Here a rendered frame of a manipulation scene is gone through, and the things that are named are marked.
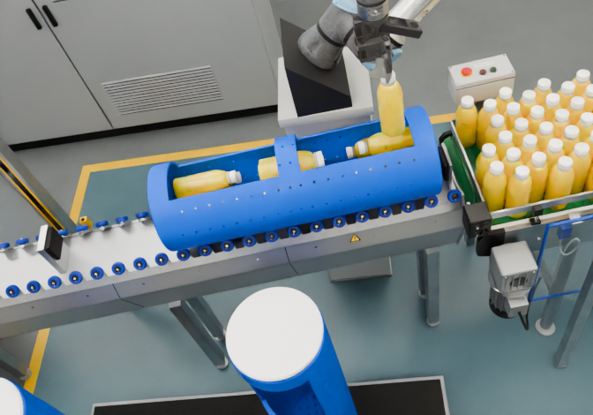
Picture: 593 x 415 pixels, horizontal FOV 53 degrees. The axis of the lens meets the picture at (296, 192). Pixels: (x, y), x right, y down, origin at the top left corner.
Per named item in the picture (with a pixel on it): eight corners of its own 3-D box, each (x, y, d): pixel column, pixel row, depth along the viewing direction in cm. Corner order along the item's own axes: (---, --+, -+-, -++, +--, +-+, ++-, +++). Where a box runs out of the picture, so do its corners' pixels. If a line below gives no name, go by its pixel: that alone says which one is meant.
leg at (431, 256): (424, 316, 269) (421, 242, 220) (438, 313, 269) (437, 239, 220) (428, 328, 266) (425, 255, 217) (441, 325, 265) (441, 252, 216)
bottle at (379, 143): (420, 139, 193) (364, 151, 194) (417, 119, 189) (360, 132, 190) (425, 149, 187) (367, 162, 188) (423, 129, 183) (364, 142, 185)
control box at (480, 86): (447, 87, 214) (447, 65, 206) (503, 75, 212) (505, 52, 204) (455, 107, 207) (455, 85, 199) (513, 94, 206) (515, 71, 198)
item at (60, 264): (63, 250, 212) (41, 226, 200) (74, 247, 212) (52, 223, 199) (60, 274, 206) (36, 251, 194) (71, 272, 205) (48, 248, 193)
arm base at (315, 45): (295, 29, 197) (311, 6, 191) (332, 46, 205) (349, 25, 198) (300, 59, 188) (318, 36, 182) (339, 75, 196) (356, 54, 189)
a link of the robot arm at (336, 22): (332, 15, 196) (356, -17, 187) (358, 45, 194) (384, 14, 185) (311, 18, 187) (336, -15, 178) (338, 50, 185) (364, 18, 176)
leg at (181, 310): (215, 358, 276) (167, 296, 228) (228, 356, 276) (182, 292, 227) (216, 370, 273) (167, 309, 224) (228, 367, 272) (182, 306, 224)
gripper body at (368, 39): (355, 47, 156) (349, 9, 147) (387, 40, 155) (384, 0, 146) (361, 66, 151) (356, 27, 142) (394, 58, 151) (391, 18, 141)
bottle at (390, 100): (408, 122, 175) (403, 71, 161) (402, 139, 171) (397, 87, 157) (384, 119, 177) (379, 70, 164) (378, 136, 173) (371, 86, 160)
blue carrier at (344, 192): (176, 196, 212) (146, 148, 189) (419, 142, 206) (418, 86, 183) (179, 267, 196) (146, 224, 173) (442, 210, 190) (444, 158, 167)
